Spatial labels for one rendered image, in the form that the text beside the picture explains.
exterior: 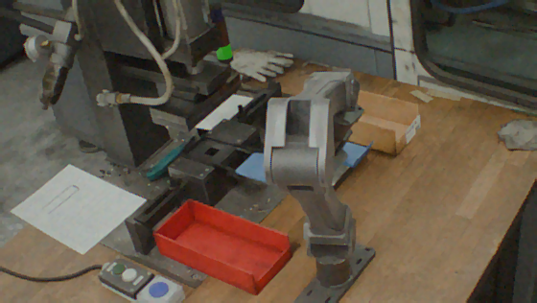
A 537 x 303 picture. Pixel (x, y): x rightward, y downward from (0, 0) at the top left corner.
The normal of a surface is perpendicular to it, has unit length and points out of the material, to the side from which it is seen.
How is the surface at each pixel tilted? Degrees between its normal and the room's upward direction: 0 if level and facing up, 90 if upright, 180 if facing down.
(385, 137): 90
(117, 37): 90
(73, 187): 1
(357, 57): 90
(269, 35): 90
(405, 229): 0
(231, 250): 0
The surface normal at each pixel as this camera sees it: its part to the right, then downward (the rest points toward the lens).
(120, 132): -0.57, 0.55
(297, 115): -0.29, 0.29
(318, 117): -0.28, -0.15
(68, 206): -0.15, -0.80
